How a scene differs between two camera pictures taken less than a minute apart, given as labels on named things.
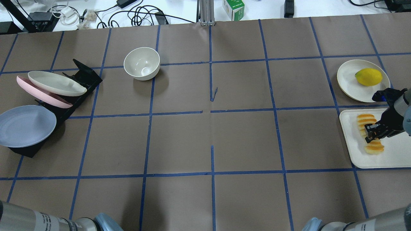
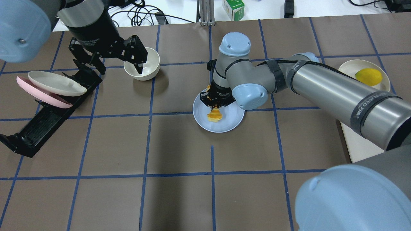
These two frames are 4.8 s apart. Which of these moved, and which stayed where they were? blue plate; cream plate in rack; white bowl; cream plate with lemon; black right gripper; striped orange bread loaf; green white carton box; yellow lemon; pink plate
Moved: blue plate; striped orange bread loaf; black right gripper
Stayed: yellow lemon; cream plate with lemon; white bowl; green white carton box; pink plate; cream plate in rack
